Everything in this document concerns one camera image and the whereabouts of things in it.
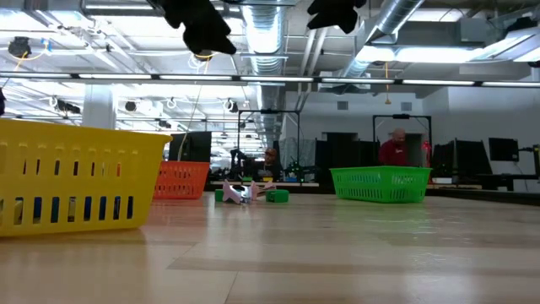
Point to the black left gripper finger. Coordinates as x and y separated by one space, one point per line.
208 40

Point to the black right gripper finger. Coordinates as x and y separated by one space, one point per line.
333 21

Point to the black background robot arm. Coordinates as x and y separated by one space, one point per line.
297 171
238 162

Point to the long ceiling light strip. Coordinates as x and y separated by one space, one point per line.
194 77

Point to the black monitor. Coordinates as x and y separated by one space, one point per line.
190 146
504 148

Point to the white pillar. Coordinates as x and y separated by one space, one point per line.
99 105

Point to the black partition panels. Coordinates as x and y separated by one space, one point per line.
346 152

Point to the orange plastic basket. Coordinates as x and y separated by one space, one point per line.
181 179

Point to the person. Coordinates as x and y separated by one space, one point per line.
270 171
392 154

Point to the red hanging object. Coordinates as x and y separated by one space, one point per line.
427 148

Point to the green plastic basket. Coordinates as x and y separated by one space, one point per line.
379 184

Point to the yellow plastic basket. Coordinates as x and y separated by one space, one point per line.
84 186

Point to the silver round ventilation duct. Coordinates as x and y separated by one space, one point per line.
392 17
266 38

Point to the black gantry frame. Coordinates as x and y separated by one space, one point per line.
401 116
268 111

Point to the black ceiling camera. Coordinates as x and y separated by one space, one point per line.
19 46

